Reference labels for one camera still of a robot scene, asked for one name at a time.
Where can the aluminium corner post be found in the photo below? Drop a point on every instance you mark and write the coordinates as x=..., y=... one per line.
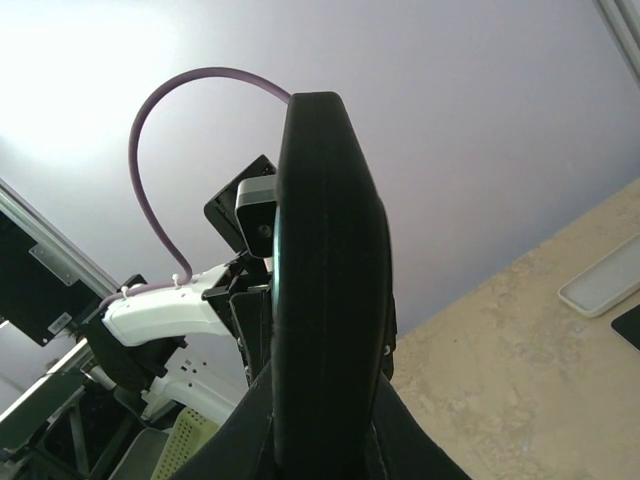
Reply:
x=55, y=252
x=621, y=18

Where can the silver smartphone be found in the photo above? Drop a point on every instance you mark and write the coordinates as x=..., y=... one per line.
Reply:
x=627, y=326

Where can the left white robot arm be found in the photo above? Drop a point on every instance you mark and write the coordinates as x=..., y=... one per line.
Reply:
x=165, y=315

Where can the black cased phone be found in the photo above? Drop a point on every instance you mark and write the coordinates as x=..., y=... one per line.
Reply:
x=327, y=202

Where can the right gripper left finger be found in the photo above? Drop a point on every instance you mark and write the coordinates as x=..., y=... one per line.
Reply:
x=243, y=447

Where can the right aluminium corner post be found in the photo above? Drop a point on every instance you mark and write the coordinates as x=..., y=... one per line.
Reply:
x=621, y=18

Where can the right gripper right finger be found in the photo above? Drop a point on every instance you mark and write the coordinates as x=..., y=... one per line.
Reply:
x=398, y=448

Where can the beige phone case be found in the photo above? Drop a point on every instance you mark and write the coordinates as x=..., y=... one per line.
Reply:
x=606, y=283

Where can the left aluminium corner post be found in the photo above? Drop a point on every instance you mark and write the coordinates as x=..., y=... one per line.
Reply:
x=55, y=252

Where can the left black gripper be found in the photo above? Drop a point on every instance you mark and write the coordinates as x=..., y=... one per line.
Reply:
x=243, y=299

